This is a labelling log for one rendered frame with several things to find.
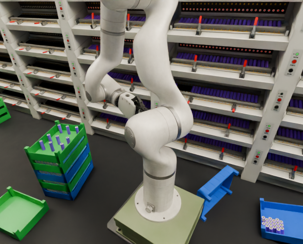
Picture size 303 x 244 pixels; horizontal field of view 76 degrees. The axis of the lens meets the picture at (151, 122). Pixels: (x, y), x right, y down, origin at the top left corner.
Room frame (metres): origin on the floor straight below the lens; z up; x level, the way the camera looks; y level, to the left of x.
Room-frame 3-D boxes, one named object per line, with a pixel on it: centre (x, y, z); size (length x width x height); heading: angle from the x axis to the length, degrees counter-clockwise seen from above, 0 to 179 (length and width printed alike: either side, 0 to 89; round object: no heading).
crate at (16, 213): (0.68, 0.80, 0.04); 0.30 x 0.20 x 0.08; 69
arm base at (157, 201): (0.51, -0.03, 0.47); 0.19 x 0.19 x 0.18
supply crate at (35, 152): (0.94, 0.56, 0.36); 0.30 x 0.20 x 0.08; 170
